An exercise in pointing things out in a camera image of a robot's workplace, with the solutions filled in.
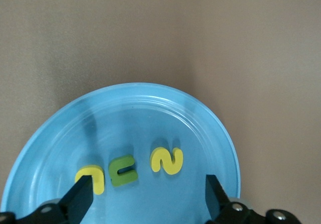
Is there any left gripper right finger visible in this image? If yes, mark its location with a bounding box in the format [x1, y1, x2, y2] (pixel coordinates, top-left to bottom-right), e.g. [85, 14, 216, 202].
[205, 174, 301, 224]

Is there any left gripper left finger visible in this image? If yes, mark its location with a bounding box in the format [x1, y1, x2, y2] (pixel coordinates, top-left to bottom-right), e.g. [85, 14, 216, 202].
[0, 175, 94, 224]

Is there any yellow foam letter u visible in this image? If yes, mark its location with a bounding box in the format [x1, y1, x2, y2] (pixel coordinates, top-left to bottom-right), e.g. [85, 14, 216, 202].
[74, 164, 105, 196]

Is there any green foam letter u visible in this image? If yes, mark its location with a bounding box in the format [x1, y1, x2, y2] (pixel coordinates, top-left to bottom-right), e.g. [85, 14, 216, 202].
[107, 155, 138, 187]

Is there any yellow foam number two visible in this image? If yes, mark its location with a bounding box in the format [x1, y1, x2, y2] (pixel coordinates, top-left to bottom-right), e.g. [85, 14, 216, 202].
[149, 146, 184, 176]

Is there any blue plate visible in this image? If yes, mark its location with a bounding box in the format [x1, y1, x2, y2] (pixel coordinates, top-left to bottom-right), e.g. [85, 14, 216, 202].
[0, 82, 242, 224]

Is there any brown table cloth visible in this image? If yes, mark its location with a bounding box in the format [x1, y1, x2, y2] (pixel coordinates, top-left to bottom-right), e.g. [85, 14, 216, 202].
[0, 0, 321, 224]

